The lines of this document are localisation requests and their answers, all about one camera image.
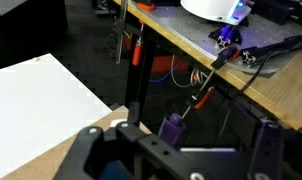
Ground white cable loops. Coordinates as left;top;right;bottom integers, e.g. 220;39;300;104
170;54;209;89

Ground clamp with black handle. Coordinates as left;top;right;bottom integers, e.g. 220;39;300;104
181;45;240;119

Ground wooden workbench top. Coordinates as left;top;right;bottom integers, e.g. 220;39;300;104
114;0;302;131

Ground small orange block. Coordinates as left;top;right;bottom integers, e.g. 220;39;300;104
137;1;156;13

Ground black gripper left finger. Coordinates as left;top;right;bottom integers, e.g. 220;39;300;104
54;101;205;180

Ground orange box under workbench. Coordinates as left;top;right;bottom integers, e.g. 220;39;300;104
151;54;192;74

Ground long black aluminium extrusion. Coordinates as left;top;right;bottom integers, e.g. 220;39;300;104
240;33;302;69

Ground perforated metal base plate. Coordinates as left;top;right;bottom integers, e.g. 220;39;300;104
137;0;302;75

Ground short aluminium extrusion bracket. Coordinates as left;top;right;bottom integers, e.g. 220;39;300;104
208;23;244;51

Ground blue cable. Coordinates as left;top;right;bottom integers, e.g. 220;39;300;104
148;68;175;84

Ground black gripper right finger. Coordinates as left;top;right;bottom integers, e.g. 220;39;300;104
247;119;302;180

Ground white paper sheet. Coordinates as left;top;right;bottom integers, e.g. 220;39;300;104
0;53;114;180

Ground black workbench leg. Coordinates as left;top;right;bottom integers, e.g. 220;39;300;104
124;19;158;128

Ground bar clamp with orange handle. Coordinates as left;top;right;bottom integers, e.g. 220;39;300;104
114;0;146;67

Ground purple capped marker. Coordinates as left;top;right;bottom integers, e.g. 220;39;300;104
157;113;187;150

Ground black power cable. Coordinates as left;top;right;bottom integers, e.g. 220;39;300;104
215;28;302;148

